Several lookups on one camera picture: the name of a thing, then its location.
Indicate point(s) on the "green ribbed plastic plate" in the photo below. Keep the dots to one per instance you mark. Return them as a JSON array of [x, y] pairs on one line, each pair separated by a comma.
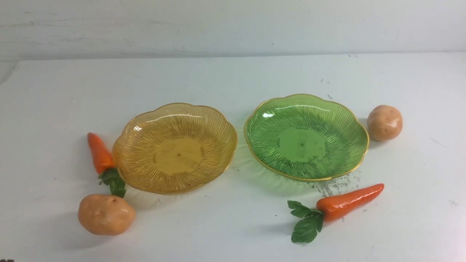
[[306, 138]]

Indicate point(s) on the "toy carrot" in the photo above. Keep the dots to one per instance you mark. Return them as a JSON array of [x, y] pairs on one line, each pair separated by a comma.
[[327, 210], [105, 167]]

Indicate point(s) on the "toy potato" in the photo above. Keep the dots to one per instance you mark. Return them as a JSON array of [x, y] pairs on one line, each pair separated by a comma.
[[105, 214], [384, 123]]

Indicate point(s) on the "amber ribbed plastic plate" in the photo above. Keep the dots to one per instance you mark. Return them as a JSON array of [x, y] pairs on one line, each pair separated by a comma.
[[175, 149]]

